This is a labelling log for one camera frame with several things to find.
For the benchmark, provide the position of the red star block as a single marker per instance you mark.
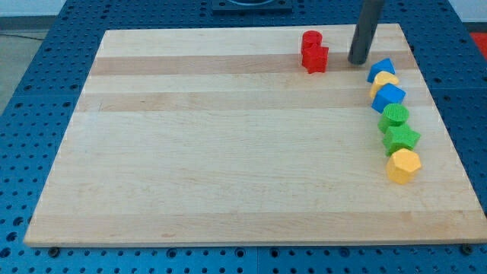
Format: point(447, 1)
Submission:
point(315, 58)

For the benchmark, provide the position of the yellow heart block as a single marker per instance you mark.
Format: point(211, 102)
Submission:
point(380, 80)

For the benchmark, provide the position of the green star block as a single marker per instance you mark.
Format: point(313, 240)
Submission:
point(398, 137)

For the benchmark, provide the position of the light wooden board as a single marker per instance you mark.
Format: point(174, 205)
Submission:
point(219, 137)

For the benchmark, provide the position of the red cylinder block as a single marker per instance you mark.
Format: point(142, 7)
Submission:
point(311, 41)

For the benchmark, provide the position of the blue cube block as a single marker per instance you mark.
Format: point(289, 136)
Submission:
point(388, 94)

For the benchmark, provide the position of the green cylinder block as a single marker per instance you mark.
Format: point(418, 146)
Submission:
point(392, 115)

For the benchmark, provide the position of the blue triangle block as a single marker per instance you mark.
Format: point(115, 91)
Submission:
point(384, 65)

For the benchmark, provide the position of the yellow hexagon block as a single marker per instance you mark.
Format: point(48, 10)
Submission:
point(403, 165)

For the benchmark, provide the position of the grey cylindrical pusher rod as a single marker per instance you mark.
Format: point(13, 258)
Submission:
point(364, 31)

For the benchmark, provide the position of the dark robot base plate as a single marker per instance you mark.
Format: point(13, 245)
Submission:
point(237, 6)

